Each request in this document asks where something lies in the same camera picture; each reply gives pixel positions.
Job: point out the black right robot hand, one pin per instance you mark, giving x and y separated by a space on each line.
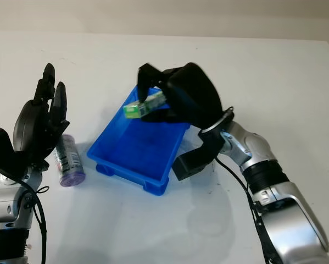
191 96

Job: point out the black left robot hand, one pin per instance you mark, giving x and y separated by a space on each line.
32 129

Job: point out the purple cylindrical canister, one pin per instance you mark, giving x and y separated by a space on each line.
69 162

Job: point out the green rectangular carton box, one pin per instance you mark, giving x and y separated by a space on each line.
136 108

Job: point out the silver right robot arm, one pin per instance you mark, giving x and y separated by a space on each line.
287 209

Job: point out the blue plastic tray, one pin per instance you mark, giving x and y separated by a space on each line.
139 148

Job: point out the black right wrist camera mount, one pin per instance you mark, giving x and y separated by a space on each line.
191 162

